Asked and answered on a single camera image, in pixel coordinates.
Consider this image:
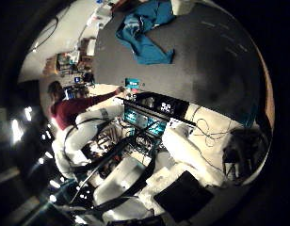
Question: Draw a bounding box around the teal cloth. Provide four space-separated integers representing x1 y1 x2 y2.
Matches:
115 0 176 66

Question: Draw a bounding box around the black and teal electronics rack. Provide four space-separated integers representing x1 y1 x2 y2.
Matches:
121 91 190 139

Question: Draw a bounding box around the small teal clamp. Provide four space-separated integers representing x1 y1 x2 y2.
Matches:
123 77 141 90

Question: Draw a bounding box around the person in red shirt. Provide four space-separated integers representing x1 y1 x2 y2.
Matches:
45 80 128 132

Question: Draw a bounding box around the cluttered supply shelf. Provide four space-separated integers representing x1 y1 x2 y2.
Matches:
56 37 98 89

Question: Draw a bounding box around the brown cardboard box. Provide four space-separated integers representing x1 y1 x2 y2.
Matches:
42 55 58 75

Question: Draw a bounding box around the looped black floor cable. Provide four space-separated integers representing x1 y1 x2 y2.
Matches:
191 105 234 149

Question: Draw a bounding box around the black metal frame cart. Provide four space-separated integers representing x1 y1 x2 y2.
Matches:
221 126 272 184

